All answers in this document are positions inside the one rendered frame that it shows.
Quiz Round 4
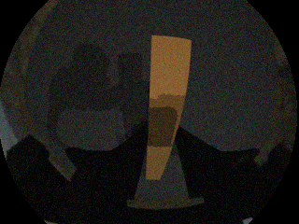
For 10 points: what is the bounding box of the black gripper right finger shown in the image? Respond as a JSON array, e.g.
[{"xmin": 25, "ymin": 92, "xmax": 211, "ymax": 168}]
[{"xmin": 175, "ymin": 126, "xmax": 261, "ymax": 199}]

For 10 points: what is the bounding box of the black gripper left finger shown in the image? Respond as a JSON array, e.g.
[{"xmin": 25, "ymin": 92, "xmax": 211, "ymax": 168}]
[{"xmin": 64, "ymin": 124, "xmax": 150, "ymax": 201}]

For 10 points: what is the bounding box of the orange bar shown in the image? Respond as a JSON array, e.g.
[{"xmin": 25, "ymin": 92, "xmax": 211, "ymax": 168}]
[{"xmin": 146, "ymin": 36, "xmax": 192, "ymax": 179}]

